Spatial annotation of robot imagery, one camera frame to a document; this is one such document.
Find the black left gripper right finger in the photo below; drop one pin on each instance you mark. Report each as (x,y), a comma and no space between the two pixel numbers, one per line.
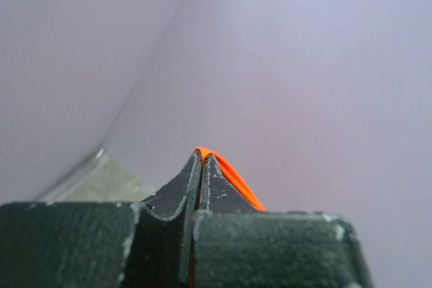
(312,249)

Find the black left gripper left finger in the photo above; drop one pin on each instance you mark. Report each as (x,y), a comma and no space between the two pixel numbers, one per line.
(102,244)

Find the orange t shirt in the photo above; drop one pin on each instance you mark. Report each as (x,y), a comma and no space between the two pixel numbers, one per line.
(236,180)

